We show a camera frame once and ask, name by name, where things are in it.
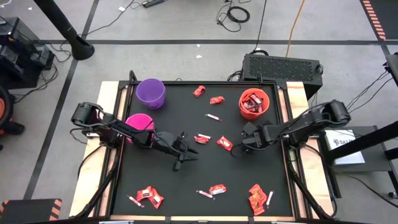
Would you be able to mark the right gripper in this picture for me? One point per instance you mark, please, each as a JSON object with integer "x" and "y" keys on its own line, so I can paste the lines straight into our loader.
{"x": 252, "y": 137}

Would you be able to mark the black pole stand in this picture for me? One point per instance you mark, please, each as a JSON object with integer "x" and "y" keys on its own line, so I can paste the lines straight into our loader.
{"x": 66, "y": 29}

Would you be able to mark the white paper sign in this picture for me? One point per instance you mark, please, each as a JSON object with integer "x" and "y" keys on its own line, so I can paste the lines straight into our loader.
{"x": 343, "y": 149}

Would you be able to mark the black diagonal beam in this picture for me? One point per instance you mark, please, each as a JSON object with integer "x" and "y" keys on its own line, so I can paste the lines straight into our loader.
{"x": 373, "y": 137}

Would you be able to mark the black side table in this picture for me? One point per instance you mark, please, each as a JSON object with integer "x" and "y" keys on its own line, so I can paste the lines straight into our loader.
{"x": 357, "y": 168}

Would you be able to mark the pink halloween bucket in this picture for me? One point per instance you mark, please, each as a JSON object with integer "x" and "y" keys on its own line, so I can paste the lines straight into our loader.
{"x": 138, "y": 121}

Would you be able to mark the black device on stand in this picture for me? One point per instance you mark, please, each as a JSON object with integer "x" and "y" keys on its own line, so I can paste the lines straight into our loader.
{"x": 392, "y": 67}

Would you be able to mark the black computer case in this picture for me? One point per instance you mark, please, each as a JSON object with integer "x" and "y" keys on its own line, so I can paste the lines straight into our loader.
{"x": 281, "y": 70}

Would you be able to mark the orange jack-o-lantern bucket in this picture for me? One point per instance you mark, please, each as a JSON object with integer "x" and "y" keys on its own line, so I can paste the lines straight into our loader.
{"x": 248, "y": 116}

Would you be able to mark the light wooden side board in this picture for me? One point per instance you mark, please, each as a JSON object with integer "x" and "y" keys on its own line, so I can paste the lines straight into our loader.
{"x": 297, "y": 96}
{"x": 104, "y": 93}

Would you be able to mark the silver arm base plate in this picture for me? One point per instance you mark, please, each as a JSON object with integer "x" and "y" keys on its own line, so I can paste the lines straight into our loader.
{"x": 91, "y": 134}

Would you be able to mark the purple halloween bucket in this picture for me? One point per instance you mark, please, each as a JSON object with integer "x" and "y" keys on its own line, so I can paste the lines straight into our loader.
{"x": 150, "y": 91}

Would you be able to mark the black mat with hazard stripes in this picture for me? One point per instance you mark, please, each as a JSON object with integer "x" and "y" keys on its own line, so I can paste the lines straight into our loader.
{"x": 385, "y": 15}
{"x": 28, "y": 213}

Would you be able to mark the black power strip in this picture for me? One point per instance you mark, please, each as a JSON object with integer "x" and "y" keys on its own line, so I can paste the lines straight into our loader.
{"x": 153, "y": 3}

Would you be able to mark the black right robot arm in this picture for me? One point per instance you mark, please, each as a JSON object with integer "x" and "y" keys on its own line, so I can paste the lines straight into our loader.
{"x": 311, "y": 121}

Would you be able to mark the pink marker pen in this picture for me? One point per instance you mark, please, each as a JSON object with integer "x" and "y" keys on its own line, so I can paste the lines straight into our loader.
{"x": 136, "y": 201}

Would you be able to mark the black orange wheeled machine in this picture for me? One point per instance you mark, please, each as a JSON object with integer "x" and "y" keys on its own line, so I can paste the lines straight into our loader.
{"x": 3, "y": 109}

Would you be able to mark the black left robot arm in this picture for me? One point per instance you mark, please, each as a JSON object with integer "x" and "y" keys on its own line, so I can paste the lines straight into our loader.
{"x": 136, "y": 137}

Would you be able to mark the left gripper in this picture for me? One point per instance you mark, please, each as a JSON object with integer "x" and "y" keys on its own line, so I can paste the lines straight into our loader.
{"x": 177, "y": 144}

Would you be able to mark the black table frame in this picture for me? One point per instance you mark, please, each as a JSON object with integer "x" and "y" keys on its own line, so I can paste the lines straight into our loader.
{"x": 202, "y": 82}

